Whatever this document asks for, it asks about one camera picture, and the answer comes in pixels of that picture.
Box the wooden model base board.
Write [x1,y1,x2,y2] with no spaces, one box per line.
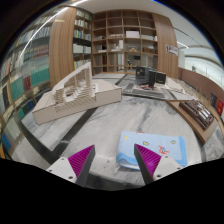
[166,98,221,145]

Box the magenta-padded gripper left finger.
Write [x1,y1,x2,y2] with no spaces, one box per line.
[45,143,97,188]

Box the beige stepped architectural model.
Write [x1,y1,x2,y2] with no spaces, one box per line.
[31,61,123,126]

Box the glass-fronted bookshelf wall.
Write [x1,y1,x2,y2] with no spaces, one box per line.
[0,19,52,158]

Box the black waste bin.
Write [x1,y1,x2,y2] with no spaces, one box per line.
[210,92,218,108]

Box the wooden open shelf unit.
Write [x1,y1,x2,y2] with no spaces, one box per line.
[91,9,159,75]

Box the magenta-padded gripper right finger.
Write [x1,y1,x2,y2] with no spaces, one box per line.
[133,143,184,186]

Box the red waste bin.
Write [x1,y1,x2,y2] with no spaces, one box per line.
[216,98,224,117]

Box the dark brown architectural model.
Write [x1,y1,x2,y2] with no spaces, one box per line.
[178,99,216,131]

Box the light blue printed towel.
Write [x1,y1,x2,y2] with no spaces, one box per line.
[115,130,188,171]

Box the white wall sign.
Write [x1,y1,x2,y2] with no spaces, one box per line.
[165,44,179,57]

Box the dark bookshelf with books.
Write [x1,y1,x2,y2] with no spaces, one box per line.
[72,9,93,73]

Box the small white architectural model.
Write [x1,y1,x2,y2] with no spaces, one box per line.
[165,77,185,94]

